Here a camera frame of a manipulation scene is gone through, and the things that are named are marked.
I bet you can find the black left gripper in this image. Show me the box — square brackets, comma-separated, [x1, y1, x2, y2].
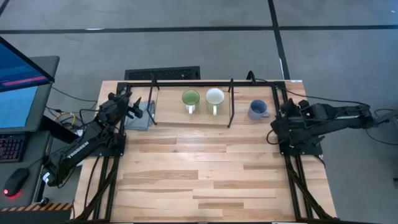
[105, 91, 145, 121]

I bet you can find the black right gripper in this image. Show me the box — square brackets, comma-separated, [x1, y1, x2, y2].
[270, 98, 310, 146]

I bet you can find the blue grey mug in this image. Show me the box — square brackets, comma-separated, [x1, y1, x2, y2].
[247, 99, 271, 121]

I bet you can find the white mug green inside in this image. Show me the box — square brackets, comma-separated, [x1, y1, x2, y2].
[181, 89, 201, 115]

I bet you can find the grey folded cloth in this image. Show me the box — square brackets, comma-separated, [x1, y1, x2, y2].
[123, 100, 155, 131]

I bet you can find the black keyboard on floor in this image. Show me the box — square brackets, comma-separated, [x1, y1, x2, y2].
[124, 65, 201, 81]

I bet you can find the black desk support bar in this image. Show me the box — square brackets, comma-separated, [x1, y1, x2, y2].
[40, 115, 80, 144]

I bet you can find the grey keyboard desk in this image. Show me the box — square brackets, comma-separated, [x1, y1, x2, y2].
[0, 130, 52, 208]

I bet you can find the black framed computer monitor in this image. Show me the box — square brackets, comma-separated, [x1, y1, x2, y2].
[0, 36, 56, 93]

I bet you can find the backlit black keyboard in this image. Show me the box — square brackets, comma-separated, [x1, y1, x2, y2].
[0, 133, 25, 163]

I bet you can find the yellow black hazard strip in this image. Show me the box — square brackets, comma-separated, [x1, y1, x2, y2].
[0, 203, 73, 212]

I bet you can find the black computer mouse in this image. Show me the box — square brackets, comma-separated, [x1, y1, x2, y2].
[2, 168, 29, 198]

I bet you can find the wooden shelf black metal frame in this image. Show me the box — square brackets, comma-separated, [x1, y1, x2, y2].
[148, 77, 238, 129]

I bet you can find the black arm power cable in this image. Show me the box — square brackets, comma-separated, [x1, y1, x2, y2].
[247, 70, 371, 107]

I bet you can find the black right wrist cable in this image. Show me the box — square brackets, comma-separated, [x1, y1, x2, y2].
[266, 128, 280, 146]

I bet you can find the black desk cable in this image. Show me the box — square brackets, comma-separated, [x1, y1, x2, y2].
[51, 86, 98, 103]

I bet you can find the yellow cable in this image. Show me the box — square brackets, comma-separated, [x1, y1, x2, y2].
[54, 111, 77, 130]

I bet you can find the black metal table frame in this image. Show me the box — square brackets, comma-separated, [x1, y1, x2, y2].
[73, 79, 340, 224]

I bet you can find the black floor cable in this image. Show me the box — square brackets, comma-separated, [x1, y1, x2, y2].
[365, 123, 398, 146]

